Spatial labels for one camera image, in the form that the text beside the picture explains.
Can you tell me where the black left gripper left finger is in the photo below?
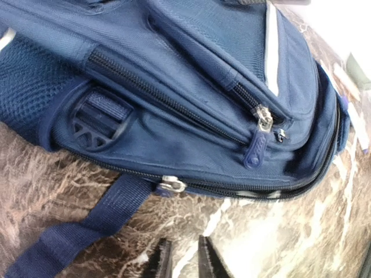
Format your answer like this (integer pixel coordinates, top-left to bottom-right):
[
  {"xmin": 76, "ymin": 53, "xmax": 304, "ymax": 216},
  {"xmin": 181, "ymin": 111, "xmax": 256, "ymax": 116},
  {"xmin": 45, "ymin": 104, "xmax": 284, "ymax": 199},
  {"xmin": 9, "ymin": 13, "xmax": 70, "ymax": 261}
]
[{"xmin": 144, "ymin": 238, "xmax": 173, "ymax": 278}]

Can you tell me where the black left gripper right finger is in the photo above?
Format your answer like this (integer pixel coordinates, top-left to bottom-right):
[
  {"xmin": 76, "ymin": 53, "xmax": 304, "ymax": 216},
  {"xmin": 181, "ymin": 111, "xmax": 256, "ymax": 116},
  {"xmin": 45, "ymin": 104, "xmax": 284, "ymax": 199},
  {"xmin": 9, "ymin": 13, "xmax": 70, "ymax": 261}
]
[{"xmin": 198, "ymin": 235, "xmax": 232, "ymax": 278}]

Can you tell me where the navy blue student backpack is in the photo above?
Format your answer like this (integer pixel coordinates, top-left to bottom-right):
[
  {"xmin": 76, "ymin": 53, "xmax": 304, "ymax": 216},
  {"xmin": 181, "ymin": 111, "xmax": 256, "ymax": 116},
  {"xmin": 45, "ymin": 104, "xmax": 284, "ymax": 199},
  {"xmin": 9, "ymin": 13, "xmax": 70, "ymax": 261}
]
[{"xmin": 1, "ymin": 1, "xmax": 350, "ymax": 277}]

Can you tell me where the white marker purple cap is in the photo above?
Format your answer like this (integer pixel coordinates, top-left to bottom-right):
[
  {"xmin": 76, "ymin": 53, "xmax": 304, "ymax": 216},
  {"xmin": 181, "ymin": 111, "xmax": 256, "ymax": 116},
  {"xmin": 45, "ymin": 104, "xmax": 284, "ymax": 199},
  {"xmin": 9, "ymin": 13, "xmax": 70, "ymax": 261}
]
[{"xmin": 341, "ymin": 96, "xmax": 370, "ymax": 153}]

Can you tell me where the pale green ceramic bowl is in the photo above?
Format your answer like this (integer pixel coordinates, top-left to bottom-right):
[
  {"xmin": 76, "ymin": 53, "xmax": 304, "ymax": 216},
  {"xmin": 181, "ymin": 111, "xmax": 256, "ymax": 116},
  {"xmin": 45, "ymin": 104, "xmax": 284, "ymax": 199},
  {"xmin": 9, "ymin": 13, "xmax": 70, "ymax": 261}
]
[{"xmin": 345, "ymin": 53, "xmax": 370, "ymax": 91}]

